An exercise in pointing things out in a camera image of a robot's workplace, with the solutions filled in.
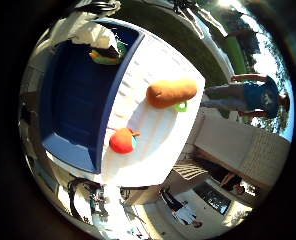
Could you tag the red plush apple toy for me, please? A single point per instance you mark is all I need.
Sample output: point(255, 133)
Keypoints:
point(121, 141)

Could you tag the seated person in dark clothes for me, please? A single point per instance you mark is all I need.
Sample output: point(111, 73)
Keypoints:
point(233, 183)

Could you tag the green and yellow plush toy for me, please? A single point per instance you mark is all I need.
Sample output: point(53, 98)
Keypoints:
point(104, 59)

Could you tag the person in blue shirt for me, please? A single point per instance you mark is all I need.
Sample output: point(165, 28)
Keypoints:
point(251, 96)

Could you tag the person in white shirt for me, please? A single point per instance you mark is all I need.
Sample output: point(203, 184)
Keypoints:
point(184, 213)

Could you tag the white striped tablecloth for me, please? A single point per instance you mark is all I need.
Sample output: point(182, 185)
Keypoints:
point(154, 143)

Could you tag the brown potato toy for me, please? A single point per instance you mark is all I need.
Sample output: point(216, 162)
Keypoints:
point(169, 92)

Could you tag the blue plastic container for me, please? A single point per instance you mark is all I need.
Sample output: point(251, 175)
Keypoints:
point(74, 100)

